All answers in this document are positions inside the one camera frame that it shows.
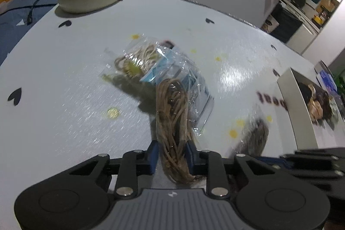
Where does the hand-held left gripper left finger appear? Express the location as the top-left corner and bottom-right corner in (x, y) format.
(65, 141), (159, 197)

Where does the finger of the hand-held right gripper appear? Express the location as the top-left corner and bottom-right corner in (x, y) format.
(257, 148), (345, 180)

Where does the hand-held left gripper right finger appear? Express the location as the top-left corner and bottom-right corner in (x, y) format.
(186, 141), (281, 197)

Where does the white box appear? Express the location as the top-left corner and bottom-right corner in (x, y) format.
(277, 67), (345, 151)

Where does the peach scrunchie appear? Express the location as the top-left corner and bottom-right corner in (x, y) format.
(307, 83), (320, 97)
(309, 99), (324, 123)

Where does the plastic bag of hair ties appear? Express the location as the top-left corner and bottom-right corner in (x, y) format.
(101, 36), (216, 186)

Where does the floral scrunchie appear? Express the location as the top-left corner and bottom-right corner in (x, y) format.
(331, 99), (340, 121)

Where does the black scrunchie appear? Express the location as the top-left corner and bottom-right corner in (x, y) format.
(319, 92), (333, 119)

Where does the green plant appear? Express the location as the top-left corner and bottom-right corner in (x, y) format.
(333, 75), (345, 97)

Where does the blue tissue pack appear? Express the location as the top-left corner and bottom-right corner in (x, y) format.
(319, 70), (337, 92)

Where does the printed tote bag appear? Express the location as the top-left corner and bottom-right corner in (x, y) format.
(263, 18), (278, 34)

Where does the blue pillow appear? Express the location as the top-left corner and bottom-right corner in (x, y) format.
(0, 0), (58, 63)

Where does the black cable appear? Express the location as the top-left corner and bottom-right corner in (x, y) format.
(25, 0), (58, 26)

